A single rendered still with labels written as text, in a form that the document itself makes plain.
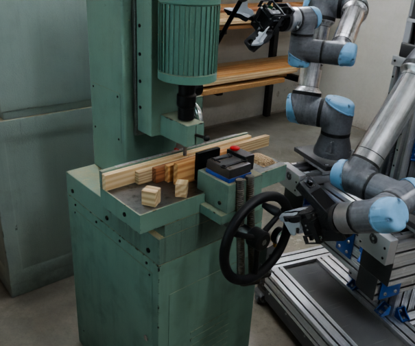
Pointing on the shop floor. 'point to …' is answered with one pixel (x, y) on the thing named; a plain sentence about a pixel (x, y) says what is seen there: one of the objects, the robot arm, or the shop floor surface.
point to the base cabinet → (153, 292)
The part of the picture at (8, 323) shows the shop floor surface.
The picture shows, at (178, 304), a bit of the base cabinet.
